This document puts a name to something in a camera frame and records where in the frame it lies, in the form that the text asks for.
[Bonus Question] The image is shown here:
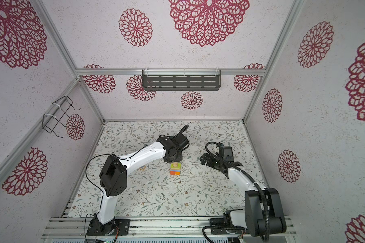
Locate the lime green block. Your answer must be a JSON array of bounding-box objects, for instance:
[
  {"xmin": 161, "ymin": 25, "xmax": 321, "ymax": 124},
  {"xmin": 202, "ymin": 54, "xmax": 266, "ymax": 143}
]
[{"xmin": 170, "ymin": 163, "xmax": 181, "ymax": 171}]

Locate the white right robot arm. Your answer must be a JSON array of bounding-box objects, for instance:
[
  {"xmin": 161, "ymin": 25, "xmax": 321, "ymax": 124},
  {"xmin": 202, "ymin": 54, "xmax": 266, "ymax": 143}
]
[{"xmin": 199, "ymin": 142, "xmax": 287, "ymax": 243}]

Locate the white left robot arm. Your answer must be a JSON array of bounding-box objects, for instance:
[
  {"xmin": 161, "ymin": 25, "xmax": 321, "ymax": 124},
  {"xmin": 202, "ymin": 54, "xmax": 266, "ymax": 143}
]
[{"xmin": 96, "ymin": 133, "xmax": 190, "ymax": 225}]

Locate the grey slotted wall shelf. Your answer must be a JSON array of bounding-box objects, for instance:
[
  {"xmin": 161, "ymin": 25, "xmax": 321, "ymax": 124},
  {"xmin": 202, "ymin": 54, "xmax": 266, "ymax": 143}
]
[{"xmin": 142, "ymin": 69, "xmax": 222, "ymax": 91}]

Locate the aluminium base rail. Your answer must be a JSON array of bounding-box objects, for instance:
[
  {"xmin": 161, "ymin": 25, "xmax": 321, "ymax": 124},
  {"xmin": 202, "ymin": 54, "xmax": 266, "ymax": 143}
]
[{"xmin": 42, "ymin": 215, "xmax": 297, "ymax": 243}]

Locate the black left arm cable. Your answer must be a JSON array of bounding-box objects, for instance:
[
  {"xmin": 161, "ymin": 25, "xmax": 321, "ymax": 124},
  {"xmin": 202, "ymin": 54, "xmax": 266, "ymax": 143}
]
[{"xmin": 84, "ymin": 124, "xmax": 190, "ymax": 243}]

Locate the black wire wall basket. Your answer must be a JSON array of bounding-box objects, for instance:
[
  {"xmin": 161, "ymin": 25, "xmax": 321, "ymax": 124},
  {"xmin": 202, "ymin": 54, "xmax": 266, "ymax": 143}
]
[{"xmin": 41, "ymin": 96, "xmax": 81, "ymax": 138}]

